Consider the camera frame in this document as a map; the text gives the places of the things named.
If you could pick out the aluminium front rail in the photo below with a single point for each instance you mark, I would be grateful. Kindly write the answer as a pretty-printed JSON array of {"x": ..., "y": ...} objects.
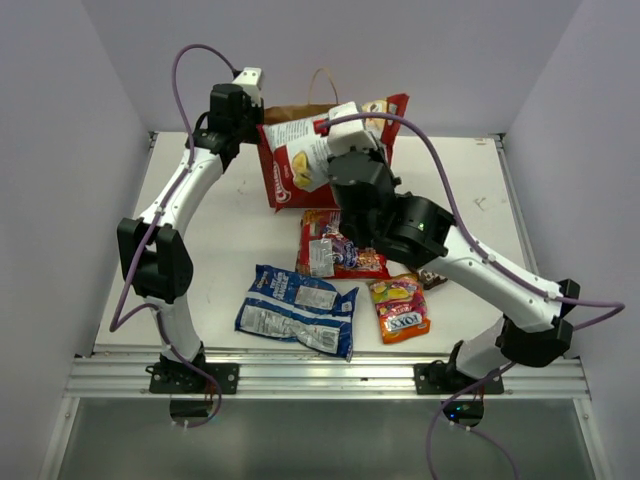
[{"x": 265, "y": 374}]

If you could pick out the brown kettle chips bag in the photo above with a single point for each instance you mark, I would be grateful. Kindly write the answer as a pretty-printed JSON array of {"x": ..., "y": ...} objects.
[{"x": 428, "y": 280}]

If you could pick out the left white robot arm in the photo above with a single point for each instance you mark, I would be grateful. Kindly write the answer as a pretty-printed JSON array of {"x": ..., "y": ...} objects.
[{"x": 154, "y": 259}]

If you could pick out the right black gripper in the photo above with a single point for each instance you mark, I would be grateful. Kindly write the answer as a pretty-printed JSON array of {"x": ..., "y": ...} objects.
[{"x": 393, "y": 180}]

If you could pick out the orange Fox's candy bag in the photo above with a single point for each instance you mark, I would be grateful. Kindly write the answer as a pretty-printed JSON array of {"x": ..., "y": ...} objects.
[{"x": 400, "y": 307}]

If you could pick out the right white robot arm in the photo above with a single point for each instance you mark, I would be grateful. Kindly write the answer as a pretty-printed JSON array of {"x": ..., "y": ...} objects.
[{"x": 418, "y": 233}]

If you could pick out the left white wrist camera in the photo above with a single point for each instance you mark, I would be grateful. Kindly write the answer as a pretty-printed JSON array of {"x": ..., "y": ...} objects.
[{"x": 250, "y": 79}]

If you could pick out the red assorted candy bag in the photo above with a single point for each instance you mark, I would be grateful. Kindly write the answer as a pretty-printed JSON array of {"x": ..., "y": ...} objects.
[{"x": 324, "y": 252}]

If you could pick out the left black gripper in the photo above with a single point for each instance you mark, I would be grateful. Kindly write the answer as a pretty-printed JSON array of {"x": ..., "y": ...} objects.
[{"x": 257, "y": 112}]

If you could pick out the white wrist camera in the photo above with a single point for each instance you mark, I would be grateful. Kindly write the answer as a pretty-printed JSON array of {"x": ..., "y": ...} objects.
[
  {"x": 349, "y": 135},
  {"x": 250, "y": 79}
]

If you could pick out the red paper bag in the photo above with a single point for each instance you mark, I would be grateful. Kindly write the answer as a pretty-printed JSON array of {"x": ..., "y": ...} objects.
[{"x": 385, "y": 131}]

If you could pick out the red white chips bag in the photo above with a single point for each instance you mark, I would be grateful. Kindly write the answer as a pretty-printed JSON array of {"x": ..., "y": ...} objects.
[{"x": 294, "y": 158}]

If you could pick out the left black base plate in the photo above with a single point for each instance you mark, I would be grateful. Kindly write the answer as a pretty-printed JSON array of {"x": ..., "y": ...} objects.
[{"x": 195, "y": 380}]

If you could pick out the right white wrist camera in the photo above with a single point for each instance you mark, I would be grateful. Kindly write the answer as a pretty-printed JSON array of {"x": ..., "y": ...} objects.
[{"x": 349, "y": 135}]

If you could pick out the blue white snack bag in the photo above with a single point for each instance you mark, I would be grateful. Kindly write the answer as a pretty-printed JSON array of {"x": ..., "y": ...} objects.
[{"x": 286, "y": 306}]

